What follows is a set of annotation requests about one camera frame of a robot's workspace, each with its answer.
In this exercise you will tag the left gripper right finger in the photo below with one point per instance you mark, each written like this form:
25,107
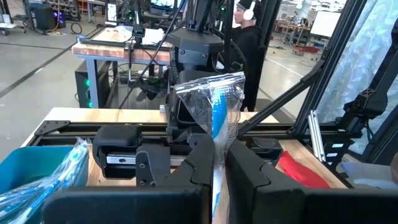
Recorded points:
280,205

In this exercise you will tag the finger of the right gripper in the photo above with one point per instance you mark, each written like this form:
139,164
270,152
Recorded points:
154,168

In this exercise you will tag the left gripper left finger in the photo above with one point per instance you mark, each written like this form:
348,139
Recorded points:
124,205

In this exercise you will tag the blue toothbrush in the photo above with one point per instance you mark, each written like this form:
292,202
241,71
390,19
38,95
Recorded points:
219,112
62,177
18,199

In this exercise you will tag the red cloth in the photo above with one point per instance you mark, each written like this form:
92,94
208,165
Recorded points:
301,172

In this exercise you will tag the black computer with green lights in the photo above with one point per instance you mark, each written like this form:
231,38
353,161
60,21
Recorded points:
102,84

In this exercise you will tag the wooden table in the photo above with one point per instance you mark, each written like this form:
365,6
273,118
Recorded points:
124,51

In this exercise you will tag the teal plastic bin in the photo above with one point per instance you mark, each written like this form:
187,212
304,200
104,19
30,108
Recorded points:
25,165

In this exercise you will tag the white box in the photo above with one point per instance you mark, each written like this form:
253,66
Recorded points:
152,35

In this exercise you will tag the black computer tower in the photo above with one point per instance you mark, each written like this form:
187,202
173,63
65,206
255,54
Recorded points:
46,17

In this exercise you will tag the person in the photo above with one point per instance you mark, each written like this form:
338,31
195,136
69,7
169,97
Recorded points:
248,46

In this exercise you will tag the patterned translucent curtain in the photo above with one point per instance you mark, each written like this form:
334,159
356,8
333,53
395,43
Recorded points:
360,56

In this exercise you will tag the white board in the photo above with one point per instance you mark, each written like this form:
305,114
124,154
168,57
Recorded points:
325,23

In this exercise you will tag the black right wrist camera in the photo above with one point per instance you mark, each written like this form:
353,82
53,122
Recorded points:
183,112

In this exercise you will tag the silver metal bracket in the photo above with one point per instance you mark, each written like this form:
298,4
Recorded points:
317,137

